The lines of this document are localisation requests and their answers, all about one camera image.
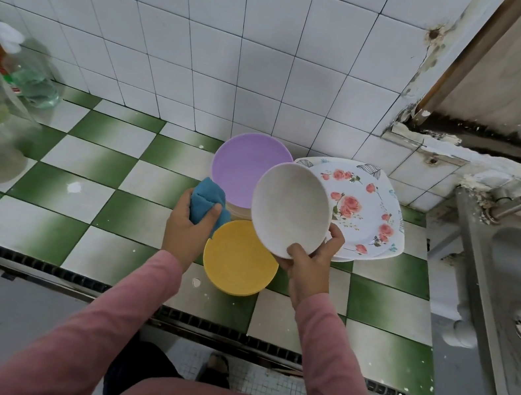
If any person's right hand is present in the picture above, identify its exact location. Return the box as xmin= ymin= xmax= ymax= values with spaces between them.
xmin=269 ymin=214 xmax=350 ymax=316

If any person's left hand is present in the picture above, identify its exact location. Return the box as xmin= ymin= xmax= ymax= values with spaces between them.
xmin=158 ymin=184 xmax=228 ymax=277

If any blue cleaning cloth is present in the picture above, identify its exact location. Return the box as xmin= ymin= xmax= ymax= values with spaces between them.
xmin=184 ymin=175 xmax=241 ymax=235

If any stack of white bowls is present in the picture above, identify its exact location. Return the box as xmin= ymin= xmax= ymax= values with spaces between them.
xmin=243 ymin=157 xmax=342 ymax=266

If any stack of floral plates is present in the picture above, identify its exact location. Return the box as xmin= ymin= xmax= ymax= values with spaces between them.
xmin=278 ymin=149 xmax=419 ymax=273

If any purple plastic bowl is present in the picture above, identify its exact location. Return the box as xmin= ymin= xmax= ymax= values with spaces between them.
xmin=204 ymin=126 xmax=299 ymax=218

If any person's left forearm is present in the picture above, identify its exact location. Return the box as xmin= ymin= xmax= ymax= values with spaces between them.
xmin=0 ymin=221 xmax=189 ymax=395

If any person's right forearm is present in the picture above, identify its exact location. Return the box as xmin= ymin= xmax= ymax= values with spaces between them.
xmin=281 ymin=287 xmax=433 ymax=395

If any green checkered tile countertop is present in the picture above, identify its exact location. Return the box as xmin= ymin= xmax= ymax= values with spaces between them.
xmin=0 ymin=73 xmax=480 ymax=395

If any person's right leg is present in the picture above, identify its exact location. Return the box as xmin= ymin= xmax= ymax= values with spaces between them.
xmin=196 ymin=348 xmax=237 ymax=390

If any person's leg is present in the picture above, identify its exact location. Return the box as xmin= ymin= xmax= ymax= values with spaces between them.
xmin=196 ymin=348 xmax=237 ymax=390
xmin=99 ymin=333 xmax=187 ymax=395

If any person's left leg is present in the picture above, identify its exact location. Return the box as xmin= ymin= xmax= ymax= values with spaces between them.
xmin=99 ymin=333 xmax=187 ymax=395

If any clear bottle with green liquid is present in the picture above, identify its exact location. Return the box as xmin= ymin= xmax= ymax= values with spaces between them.
xmin=0 ymin=38 xmax=71 ymax=114

